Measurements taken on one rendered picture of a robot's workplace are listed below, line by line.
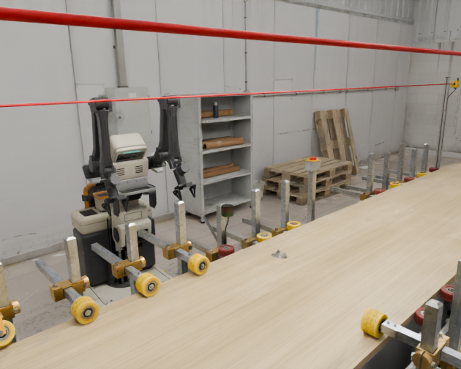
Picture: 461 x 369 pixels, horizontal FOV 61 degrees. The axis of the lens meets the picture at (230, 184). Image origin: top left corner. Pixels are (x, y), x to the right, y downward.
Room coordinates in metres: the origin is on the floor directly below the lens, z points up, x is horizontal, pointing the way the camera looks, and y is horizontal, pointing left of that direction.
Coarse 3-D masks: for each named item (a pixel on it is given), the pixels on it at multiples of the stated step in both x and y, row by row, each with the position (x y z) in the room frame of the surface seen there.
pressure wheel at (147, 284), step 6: (144, 276) 1.36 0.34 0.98; (150, 276) 1.36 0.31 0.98; (138, 282) 1.35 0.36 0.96; (144, 282) 1.33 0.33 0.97; (150, 282) 1.35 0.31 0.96; (156, 282) 1.36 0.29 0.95; (138, 288) 1.34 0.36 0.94; (144, 288) 1.33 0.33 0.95; (150, 288) 1.35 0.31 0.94; (156, 288) 1.36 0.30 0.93; (144, 294) 1.33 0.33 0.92; (150, 294) 1.34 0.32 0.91
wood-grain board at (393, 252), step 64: (384, 192) 2.72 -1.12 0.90; (448, 192) 2.69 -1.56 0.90; (256, 256) 1.69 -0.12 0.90; (320, 256) 1.67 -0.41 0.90; (384, 256) 1.66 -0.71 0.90; (448, 256) 1.65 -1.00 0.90; (128, 320) 1.20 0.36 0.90; (192, 320) 1.19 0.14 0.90; (256, 320) 1.18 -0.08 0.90; (320, 320) 1.17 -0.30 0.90
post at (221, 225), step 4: (220, 204) 1.85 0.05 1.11; (220, 208) 1.84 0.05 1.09; (220, 212) 1.84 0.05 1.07; (220, 216) 1.84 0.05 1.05; (220, 220) 1.84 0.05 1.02; (224, 220) 1.86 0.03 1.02; (220, 224) 1.84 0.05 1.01; (224, 224) 1.86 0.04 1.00; (220, 228) 1.85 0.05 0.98; (224, 228) 1.86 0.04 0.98; (220, 232) 1.85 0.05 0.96; (224, 232) 1.85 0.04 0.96; (220, 236) 1.85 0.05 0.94; (224, 236) 1.85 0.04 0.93; (220, 240) 1.85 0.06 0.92; (224, 240) 1.85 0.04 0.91; (220, 244) 1.85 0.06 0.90; (224, 244) 1.85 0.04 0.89
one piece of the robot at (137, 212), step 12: (120, 168) 2.41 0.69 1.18; (132, 168) 2.46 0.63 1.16; (144, 168) 2.51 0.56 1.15; (120, 204) 2.44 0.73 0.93; (132, 204) 2.48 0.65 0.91; (144, 204) 2.55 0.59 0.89; (120, 216) 2.40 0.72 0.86; (132, 216) 2.45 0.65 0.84; (144, 216) 2.50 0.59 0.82; (120, 228) 2.36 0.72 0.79; (144, 228) 2.46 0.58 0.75; (120, 240) 2.37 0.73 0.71
